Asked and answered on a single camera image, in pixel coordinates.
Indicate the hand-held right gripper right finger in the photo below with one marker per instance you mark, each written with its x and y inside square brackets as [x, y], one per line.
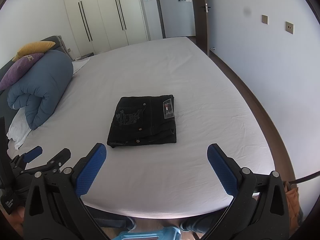
[222, 170]

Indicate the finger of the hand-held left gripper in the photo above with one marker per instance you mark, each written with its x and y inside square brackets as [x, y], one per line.
[61, 156]
[33, 153]

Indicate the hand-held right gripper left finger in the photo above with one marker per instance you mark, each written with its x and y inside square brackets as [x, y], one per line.
[91, 170]

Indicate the black pants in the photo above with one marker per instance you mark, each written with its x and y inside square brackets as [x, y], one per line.
[150, 127]

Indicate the white pillow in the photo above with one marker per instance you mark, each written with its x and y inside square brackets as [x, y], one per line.
[17, 130]

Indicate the person's right leg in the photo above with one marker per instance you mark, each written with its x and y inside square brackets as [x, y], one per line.
[205, 221]

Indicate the rolled blue duvet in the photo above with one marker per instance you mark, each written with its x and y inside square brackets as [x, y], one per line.
[42, 87]

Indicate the purple pillow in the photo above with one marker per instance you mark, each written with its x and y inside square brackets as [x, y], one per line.
[20, 70]

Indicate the blue plastic stool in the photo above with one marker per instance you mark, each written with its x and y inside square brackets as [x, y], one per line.
[150, 235]

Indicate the bed with white sheet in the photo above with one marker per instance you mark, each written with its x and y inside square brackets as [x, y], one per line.
[175, 80]

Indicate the dark bedside table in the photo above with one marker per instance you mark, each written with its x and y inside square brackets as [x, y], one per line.
[87, 55]

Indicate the yellow pillow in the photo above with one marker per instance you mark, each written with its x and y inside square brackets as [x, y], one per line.
[32, 48]

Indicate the cream wardrobe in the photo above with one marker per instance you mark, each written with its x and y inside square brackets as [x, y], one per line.
[102, 17]

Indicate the brown door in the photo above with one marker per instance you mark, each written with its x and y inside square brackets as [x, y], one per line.
[201, 17]

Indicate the bronze wall socket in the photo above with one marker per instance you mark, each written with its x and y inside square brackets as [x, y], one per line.
[265, 19]
[289, 27]

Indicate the dark door frame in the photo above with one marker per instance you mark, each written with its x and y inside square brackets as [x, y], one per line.
[158, 7]

